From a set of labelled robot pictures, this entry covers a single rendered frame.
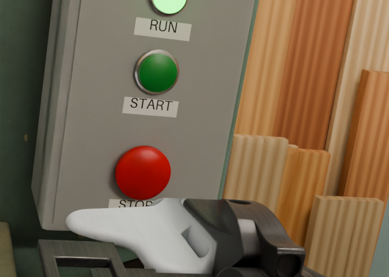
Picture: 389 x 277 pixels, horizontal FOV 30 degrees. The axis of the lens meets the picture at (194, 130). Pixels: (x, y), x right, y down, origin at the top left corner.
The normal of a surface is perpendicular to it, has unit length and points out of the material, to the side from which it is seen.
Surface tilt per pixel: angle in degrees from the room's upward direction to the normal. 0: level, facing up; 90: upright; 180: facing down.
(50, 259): 1
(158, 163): 83
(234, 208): 2
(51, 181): 90
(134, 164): 84
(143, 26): 90
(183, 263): 3
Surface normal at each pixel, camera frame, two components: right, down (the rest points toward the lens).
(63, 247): 0.18, -0.95
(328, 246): 0.32, 0.25
